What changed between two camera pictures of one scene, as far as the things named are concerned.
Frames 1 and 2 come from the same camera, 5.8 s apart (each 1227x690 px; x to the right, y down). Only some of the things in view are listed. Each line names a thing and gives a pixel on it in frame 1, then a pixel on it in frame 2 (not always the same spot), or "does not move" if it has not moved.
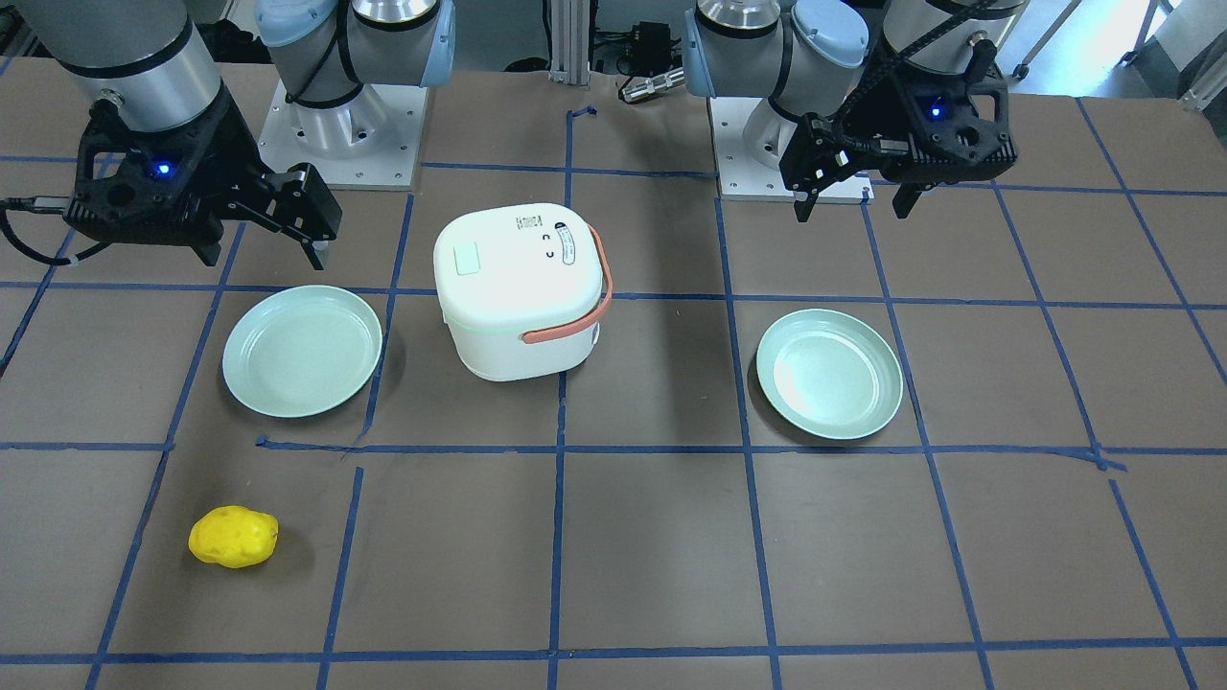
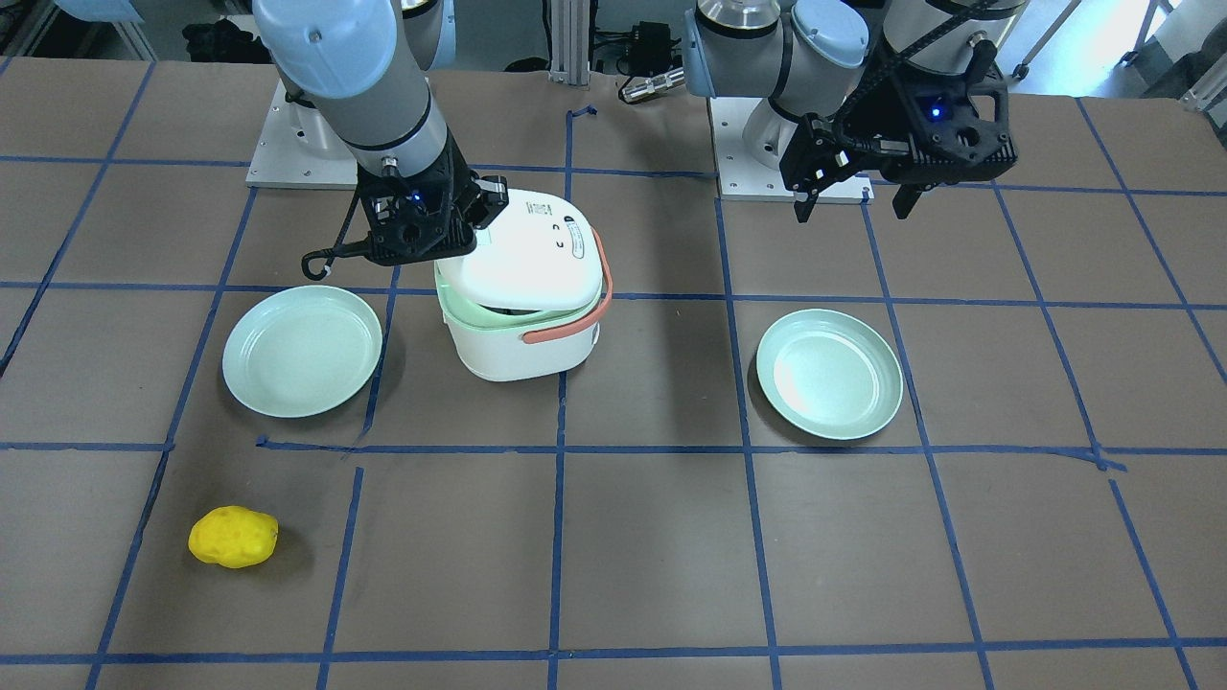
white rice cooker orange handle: (522, 288) does not move
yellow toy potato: (233, 537) does not move
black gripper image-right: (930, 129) does not move
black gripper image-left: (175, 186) to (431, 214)
